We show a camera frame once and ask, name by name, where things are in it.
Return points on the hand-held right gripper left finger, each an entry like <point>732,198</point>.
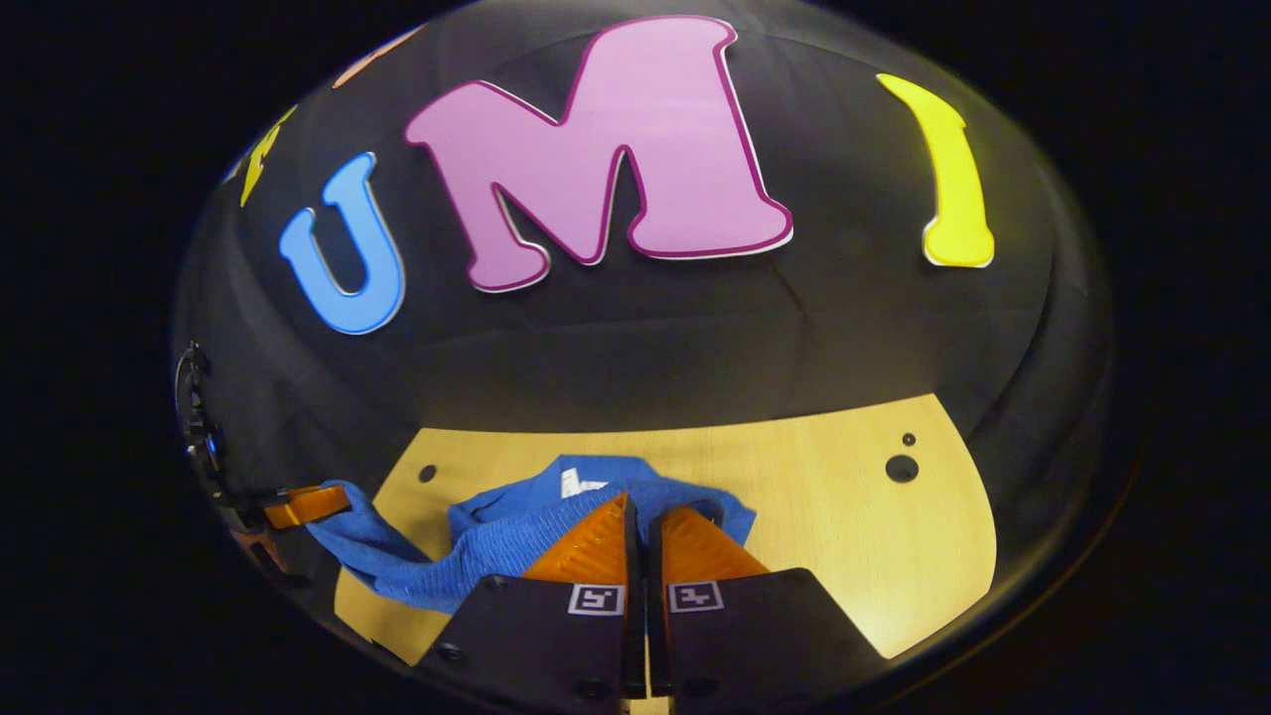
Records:
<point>536,636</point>

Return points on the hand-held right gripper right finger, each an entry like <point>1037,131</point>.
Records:
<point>755,636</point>

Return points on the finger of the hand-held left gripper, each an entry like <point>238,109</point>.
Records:
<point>260,551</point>
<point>308,504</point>

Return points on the blue button shirt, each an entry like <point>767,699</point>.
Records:
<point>496,541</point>

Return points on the black backdrop cloth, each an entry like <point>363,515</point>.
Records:
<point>844,328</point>

